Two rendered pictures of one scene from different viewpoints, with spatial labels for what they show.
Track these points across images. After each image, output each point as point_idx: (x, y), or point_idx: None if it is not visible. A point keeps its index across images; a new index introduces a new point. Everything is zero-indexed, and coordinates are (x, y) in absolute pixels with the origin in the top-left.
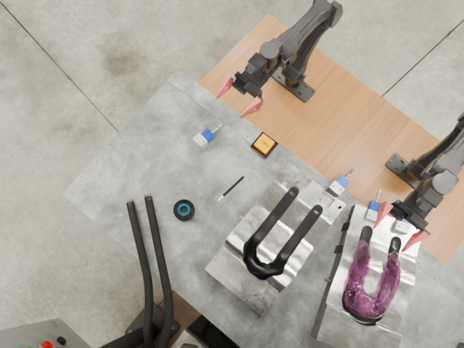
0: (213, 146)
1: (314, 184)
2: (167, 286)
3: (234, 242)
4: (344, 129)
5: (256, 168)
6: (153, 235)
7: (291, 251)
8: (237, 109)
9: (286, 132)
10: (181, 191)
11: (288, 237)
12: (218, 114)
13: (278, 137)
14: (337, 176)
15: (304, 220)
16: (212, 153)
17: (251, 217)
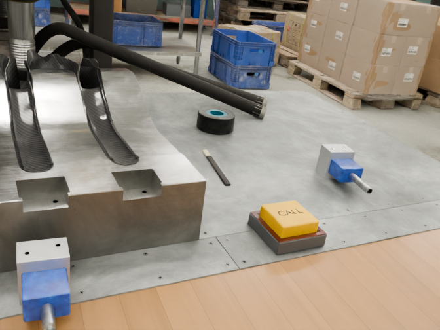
0: (319, 182)
1: (103, 186)
2: (120, 48)
3: (112, 69)
4: None
5: (235, 205)
6: (200, 79)
7: (12, 103)
8: (408, 239)
9: (304, 288)
10: (250, 135)
11: (42, 120)
12: (399, 212)
13: (298, 268)
14: (76, 325)
15: (44, 146)
16: (304, 176)
17: (132, 103)
